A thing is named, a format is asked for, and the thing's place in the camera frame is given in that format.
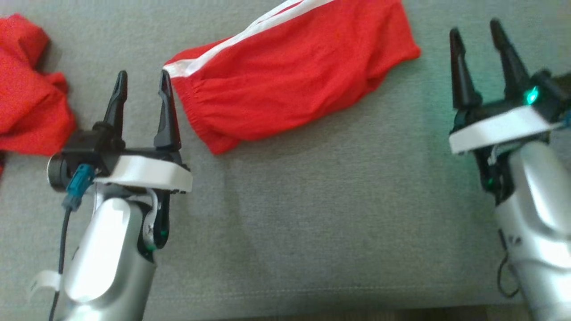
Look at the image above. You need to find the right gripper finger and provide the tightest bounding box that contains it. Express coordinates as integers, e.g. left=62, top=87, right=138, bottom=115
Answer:
left=449, top=27, right=483, bottom=110
left=489, top=18, right=532, bottom=100

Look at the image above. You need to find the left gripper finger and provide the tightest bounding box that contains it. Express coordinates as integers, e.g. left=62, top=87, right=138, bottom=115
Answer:
left=103, top=70, right=128, bottom=151
left=153, top=69, right=182, bottom=151

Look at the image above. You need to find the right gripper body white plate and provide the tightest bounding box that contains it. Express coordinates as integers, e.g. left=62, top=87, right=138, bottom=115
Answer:
left=448, top=98, right=561, bottom=156

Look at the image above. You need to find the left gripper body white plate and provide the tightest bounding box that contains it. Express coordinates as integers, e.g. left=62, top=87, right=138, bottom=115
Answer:
left=94, top=148, right=194, bottom=194

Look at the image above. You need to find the red white striped jersey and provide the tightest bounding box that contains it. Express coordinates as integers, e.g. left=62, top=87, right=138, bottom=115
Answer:
left=0, top=13, right=77, bottom=177

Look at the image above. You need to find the red shorts white side stripe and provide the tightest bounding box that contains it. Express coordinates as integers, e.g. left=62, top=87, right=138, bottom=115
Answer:
left=163, top=0, right=422, bottom=156

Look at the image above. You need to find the large grey sofa seat cushion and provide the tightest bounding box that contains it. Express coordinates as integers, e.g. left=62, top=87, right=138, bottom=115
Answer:
left=0, top=0, right=571, bottom=313

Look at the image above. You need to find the left camera cable teal plug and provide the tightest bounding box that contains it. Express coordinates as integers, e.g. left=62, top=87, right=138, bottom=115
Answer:
left=48, top=163, right=96, bottom=321

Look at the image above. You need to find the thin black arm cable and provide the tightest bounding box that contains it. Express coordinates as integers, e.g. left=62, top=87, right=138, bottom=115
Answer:
left=497, top=229, right=521, bottom=299

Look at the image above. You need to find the white cable tie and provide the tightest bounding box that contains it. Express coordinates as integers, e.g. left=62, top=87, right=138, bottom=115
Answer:
left=29, top=270, right=62, bottom=296

